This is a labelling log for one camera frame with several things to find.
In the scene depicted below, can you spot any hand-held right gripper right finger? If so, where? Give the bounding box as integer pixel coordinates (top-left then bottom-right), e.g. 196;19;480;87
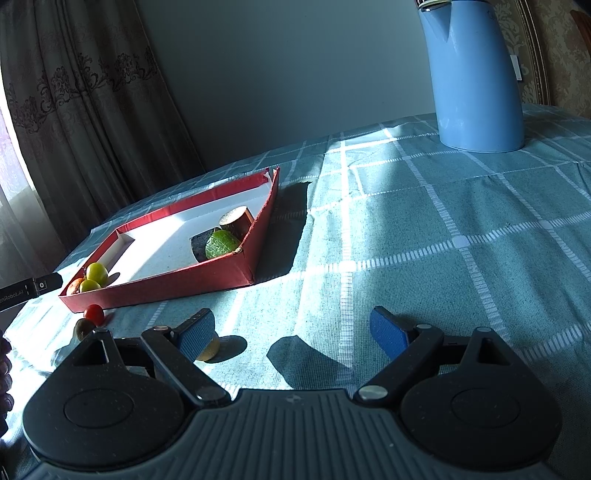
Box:
355;305;519;409

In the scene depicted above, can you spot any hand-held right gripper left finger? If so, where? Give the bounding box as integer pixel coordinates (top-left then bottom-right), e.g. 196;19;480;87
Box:
65;308;232;409

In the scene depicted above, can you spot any yellow round fruit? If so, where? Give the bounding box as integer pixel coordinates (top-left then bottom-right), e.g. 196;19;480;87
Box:
196;336;221;362

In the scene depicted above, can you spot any red cardboard box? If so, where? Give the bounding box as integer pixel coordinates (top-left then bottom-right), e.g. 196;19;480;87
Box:
59;167;280;314

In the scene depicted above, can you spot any dark square block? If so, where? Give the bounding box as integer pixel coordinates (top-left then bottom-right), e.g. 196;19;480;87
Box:
191;227;221;264

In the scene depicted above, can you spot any green lime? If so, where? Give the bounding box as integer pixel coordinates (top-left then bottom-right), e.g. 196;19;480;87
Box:
205;229;242;260

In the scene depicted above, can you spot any brown wooden cylinder block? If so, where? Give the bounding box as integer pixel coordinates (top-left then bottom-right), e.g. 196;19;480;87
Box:
219;206;257;241

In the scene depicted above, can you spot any person's left hand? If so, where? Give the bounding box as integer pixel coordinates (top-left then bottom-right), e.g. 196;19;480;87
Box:
0;336;14;412

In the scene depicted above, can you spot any brown kiwi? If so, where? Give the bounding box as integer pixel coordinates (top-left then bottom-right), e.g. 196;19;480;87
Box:
73;318;98;343

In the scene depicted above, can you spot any sheer white curtain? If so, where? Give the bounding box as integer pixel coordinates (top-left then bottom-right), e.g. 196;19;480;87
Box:
0;106;49;296

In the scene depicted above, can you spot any checked teal tablecloth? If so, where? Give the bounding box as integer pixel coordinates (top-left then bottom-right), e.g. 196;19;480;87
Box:
7;102;591;462

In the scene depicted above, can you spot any brown patterned curtain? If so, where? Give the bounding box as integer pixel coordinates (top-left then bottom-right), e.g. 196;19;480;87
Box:
0;0;205;280

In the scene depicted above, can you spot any blue electric kettle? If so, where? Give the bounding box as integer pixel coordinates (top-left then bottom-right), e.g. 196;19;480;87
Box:
417;0;526;153

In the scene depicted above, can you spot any dark wooden wall moulding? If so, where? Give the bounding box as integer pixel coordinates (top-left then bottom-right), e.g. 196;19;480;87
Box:
505;0;557;108

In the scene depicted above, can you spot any brown object at wall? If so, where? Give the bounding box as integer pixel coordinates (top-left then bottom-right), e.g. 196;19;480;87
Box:
569;8;591;40

